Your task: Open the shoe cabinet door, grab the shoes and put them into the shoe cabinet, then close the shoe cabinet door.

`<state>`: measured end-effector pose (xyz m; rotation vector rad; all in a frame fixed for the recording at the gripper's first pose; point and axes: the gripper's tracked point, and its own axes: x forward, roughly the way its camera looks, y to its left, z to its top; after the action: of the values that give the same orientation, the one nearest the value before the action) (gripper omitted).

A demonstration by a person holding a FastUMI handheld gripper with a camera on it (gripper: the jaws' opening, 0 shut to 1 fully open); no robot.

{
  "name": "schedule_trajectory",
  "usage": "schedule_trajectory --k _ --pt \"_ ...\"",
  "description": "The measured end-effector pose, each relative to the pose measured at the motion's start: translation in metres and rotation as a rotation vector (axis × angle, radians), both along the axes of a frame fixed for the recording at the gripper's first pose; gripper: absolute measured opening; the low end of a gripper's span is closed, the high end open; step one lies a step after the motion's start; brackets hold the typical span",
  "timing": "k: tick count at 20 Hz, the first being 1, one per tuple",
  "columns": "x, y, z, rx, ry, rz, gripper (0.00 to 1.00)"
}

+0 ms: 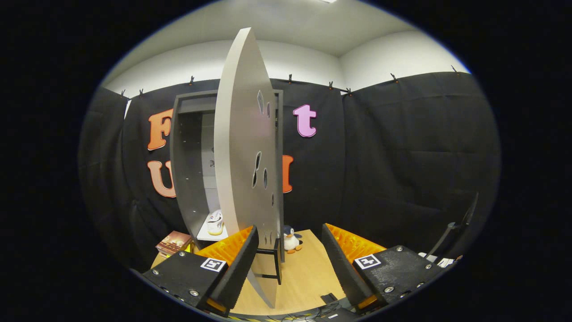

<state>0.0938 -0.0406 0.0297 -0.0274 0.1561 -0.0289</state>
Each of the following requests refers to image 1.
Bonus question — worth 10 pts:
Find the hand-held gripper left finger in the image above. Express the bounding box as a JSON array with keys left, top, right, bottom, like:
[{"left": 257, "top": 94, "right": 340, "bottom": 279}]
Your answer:
[{"left": 141, "top": 225, "right": 260, "bottom": 318}]

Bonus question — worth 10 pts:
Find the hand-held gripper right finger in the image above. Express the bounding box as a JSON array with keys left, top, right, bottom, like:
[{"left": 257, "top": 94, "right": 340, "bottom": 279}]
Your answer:
[{"left": 322, "top": 223, "right": 447, "bottom": 311}]

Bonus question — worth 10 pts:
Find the white shoe with yellow sole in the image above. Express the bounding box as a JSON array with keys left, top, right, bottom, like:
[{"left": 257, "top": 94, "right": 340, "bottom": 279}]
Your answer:
[{"left": 206, "top": 210, "right": 224, "bottom": 236}]

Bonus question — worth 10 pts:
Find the dark grey shoe cabinet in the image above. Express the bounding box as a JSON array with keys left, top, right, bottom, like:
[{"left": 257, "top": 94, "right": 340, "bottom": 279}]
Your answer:
[{"left": 170, "top": 89, "right": 285, "bottom": 262}]

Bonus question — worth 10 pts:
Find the beige shoe cabinet door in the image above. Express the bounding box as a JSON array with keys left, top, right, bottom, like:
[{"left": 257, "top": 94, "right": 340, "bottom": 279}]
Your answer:
[{"left": 214, "top": 28, "right": 284, "bottom": 309}]

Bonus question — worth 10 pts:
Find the penguin plush toy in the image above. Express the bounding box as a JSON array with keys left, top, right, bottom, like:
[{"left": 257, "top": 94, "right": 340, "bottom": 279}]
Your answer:
[{"left": 283, "top": 225, "right": 303, "bottom": 254}]

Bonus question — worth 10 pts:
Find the brown printed book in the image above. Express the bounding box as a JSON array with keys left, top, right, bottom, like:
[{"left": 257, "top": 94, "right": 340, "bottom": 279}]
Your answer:
[{"left": 156, "top": 231, "right": 193, "bottom": 256}]

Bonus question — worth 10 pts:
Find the white side table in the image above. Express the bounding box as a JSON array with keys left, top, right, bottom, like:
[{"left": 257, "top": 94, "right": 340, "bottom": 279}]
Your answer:
[{"left": 418, "top": 252, "right": 456, "bottom": 269}]

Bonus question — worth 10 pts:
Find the black monitor stand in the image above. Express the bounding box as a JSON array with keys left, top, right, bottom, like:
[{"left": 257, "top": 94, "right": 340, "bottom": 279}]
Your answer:
[{"left": 425, "top": 193, "right": 479, "bottom": 260}]

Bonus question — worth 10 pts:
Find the black backdrop cloth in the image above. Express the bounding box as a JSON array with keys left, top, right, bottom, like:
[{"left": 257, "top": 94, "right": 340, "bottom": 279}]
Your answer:
[{"left": 78, "top": 72, "right": 501, "bottom": 273}]

